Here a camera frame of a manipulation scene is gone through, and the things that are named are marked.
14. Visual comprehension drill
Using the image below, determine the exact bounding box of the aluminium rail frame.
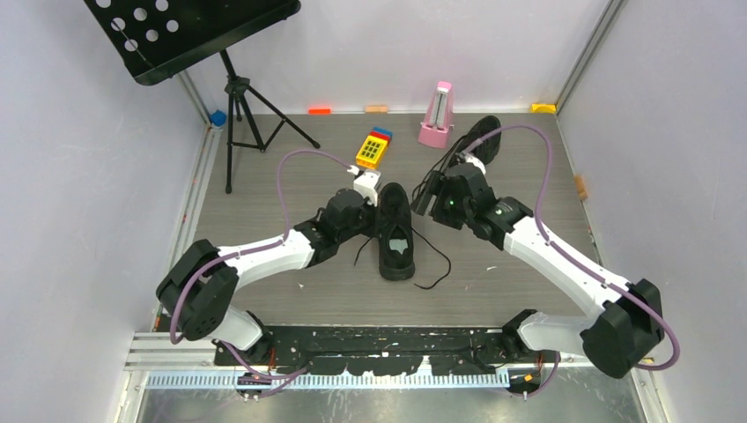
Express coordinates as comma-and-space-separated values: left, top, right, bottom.
119, 332, 658, 392

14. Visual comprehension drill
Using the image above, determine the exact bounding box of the wooden block right edge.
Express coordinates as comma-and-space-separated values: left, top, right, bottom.
573, 174, 588, 202

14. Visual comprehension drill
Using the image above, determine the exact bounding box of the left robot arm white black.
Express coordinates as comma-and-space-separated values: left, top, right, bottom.
156, 189, 375, 365

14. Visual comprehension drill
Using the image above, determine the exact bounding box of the orange block on ledge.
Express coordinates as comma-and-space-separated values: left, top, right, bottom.
307, 108, 331, 115

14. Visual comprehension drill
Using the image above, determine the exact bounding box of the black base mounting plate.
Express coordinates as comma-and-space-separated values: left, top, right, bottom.
213, 324, 561, 378

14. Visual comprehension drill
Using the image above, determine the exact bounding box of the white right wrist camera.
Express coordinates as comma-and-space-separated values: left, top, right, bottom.
457, 152, 486, 174

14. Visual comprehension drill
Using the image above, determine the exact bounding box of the blue toy block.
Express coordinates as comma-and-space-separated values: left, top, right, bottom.
372, 127, 393, 139

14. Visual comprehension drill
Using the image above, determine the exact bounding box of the yellow toy brick block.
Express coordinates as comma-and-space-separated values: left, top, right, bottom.
355, 135, 389, 170

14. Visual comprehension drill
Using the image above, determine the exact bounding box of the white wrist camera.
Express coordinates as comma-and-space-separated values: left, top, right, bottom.
346, 165, 381, 206
457, 152, 486, 174

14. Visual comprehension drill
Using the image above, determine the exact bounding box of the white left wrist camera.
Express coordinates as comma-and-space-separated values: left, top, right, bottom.
346, 165, 381, 206

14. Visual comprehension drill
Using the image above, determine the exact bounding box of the yellow piece in corner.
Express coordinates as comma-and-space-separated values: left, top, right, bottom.
529, 103, 557, 115

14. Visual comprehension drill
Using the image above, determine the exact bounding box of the tan block on ledge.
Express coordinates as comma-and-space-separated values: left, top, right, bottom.
364, 105, 388, 114

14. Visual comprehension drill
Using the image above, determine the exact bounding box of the black music stand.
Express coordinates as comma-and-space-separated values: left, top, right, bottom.
86, 0, 321, 165

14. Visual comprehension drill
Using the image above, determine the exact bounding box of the blue piece by stand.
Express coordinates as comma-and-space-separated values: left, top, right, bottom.
210, 110, 227, 128

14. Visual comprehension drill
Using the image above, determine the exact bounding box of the red toy block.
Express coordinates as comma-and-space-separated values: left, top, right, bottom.
369, 131, 390, 143

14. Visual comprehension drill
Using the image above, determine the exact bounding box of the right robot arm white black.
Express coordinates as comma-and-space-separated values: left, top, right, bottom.
411, 163, 665, 379

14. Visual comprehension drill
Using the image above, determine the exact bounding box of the pink metronome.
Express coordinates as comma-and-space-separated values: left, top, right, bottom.
418, 81, 454, 149

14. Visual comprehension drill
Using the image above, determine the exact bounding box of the black suede sneaker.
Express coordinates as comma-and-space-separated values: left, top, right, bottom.
353, 182, 452, 290
411, 115, 503, 203

